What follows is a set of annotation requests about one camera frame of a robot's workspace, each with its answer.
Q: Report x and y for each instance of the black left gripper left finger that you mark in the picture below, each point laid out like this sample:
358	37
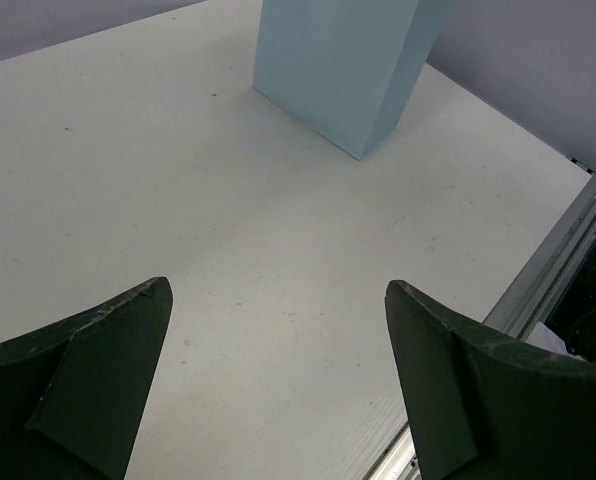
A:
73	393

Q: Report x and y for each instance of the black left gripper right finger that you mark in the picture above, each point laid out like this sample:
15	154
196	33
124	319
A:
484	405

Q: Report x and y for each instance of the light blue paper bag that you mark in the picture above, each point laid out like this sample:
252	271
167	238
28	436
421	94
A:
345	68

